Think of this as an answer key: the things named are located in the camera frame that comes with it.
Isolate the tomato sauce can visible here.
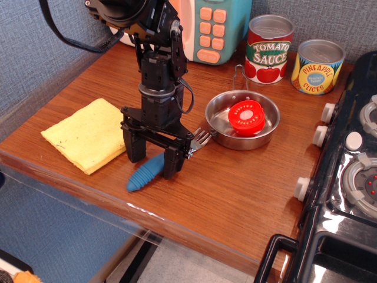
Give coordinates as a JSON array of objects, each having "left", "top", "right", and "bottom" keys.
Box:
[{"left": 244, "top": 14, "right": 295, "bottom": 84}]

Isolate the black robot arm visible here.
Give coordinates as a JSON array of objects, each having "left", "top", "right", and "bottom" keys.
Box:
[{"left": 85, "top": 1, "right": 194, "bottom": 179}]

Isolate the black cable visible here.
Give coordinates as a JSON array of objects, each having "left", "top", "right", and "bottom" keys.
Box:
[{"left": 38, "top": 0, "right": 124, "bottom": 54}]

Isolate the pineapple slices can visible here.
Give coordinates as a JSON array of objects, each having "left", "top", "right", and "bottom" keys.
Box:
[{"left": 291, "top": 39, "right": 346, "bottom": 95}]

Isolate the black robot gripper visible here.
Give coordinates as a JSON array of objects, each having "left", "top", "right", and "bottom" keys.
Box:
[{"left": 121, "top": 85, "right": 193, "bottom": 179}]

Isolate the black toy stove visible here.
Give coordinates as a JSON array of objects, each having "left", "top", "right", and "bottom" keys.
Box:
[{"left": 254, "top": 51, "right": 376, "bottom": 282}]

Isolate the red plastic tomato slice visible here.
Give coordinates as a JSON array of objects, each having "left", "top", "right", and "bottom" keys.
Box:
[{"left": 228, "top": 100, "right": 265, "bottom": 137}]

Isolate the yellow folded cloth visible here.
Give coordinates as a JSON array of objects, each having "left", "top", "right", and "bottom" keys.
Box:
[{"left": 41, "top": 98, "right": 125, "bottom": 175}]

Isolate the small steel pan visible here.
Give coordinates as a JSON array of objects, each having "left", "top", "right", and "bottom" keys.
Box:
[{"left": 204, "top": 64, "right": 281, "bottom": 152}]

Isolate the white stove knob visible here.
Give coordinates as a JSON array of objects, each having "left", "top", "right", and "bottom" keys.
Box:
[
  {"left": 293, "top": 177, "right": 310, "bottom": 202},
  {"left": 321, "top": 103, "right": 336, "bottom": 124},
  {"left": 312, "top": 126, "right": 328, "bottom": 147}
]

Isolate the teal toy microwave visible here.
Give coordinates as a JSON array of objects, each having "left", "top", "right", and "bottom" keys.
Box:
[{"left": 108, "top": 0, "right": 253, "bottom": 66}]

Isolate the blue handled metal fork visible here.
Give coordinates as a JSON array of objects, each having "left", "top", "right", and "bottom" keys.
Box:
[{"left": 126, "top": 127, "right": 211, "bottom": 192}]

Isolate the orange object at corner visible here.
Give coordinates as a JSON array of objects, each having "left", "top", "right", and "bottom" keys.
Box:
[{"left": 13, "top": 271, "right": 42, "bottom": 283}]

